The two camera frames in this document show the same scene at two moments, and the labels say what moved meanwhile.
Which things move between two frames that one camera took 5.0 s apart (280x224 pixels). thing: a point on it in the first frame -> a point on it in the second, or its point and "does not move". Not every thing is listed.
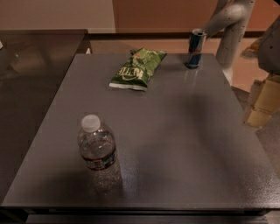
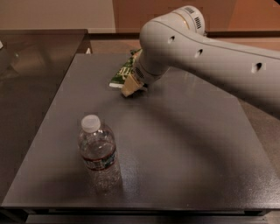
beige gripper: x=270 y=48 -> x=142 y=73
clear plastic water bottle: x=99 y=152 does not move
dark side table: x=33 y=65 does not move
